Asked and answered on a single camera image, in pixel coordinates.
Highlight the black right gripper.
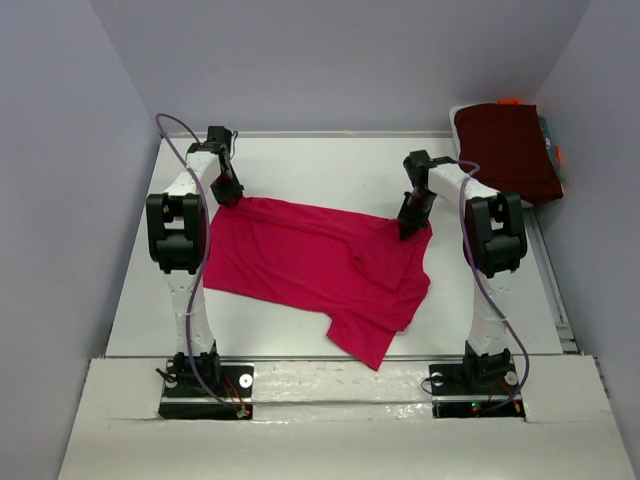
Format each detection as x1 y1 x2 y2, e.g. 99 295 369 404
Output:
399 189 438 238

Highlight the pink t-shirt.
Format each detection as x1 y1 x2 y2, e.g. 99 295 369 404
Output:
204 197 432 370

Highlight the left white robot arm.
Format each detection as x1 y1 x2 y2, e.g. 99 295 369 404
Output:
145 126 244 395

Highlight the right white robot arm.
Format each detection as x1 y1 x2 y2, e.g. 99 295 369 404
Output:
397 150 528 396

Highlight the orange object behind stack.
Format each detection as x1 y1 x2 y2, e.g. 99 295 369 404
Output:
498 98 521 105

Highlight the teal orange item beside stack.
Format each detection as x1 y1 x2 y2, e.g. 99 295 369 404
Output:
538 116 565 183

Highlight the dark red folded t-shirt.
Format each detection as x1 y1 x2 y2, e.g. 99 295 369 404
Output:
453 103 564 205

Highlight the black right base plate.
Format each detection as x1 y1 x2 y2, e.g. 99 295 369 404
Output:
421 363 526 419

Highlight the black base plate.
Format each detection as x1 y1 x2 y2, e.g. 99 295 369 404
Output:
156 362 255 421
421 363 526 419

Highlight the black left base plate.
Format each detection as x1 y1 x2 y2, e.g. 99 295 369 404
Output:
156 362 255 421

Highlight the metal rail right side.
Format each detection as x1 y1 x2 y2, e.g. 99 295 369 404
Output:
525 208 582 355

